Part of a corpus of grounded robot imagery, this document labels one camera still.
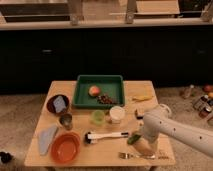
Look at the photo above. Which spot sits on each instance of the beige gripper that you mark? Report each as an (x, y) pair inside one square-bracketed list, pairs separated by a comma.
[(146, 148)]

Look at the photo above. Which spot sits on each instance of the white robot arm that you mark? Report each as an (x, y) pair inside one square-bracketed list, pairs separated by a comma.
[(158, 121)]

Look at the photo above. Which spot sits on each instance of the red orange bowl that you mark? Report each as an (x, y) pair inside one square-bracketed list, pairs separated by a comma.
[(65, 148)]

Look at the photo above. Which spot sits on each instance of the blue sponge in bowl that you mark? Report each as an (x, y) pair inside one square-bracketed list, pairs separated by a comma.
[(59, 104)]

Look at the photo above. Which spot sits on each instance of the dark brown bowl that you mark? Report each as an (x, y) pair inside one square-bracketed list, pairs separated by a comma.
[(50, 107)]

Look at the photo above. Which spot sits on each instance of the brown black block eraser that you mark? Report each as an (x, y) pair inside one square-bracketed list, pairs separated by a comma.
[(139, 114)]

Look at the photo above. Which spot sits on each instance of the white cup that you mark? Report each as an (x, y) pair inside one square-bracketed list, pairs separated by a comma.
[(116, 114)]

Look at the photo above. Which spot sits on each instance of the yellow banana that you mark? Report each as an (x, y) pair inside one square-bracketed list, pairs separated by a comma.
[(142, 98)]

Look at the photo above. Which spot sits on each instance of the green plastic cup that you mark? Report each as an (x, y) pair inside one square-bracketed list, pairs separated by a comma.
[(98, 117)]

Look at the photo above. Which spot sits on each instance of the dark grapes bunch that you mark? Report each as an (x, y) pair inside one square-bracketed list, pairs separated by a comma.
[(105, 99)]

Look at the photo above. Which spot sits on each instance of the wooden table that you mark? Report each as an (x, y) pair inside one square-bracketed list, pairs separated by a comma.
[(105, 152)]

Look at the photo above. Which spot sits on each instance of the peach fruit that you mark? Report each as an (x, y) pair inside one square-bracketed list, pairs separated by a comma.
[(94, 91)]

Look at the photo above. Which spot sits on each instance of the green plastic tray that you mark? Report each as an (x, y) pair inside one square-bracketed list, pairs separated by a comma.
[(111, 85)]

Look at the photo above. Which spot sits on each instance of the items pile on floor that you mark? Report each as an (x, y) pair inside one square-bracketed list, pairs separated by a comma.
[(204, 105)]

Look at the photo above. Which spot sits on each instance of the metal cup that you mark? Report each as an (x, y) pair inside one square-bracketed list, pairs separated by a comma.
[(66, 121)]

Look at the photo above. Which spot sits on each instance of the light blue cloth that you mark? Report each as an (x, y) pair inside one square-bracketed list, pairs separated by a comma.
[(45, 138)]

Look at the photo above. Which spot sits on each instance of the black object on floor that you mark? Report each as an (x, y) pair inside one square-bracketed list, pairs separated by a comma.
[(5, 157)]

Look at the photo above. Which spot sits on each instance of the white handled brush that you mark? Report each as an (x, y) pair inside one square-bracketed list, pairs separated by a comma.
[(92, 137)]

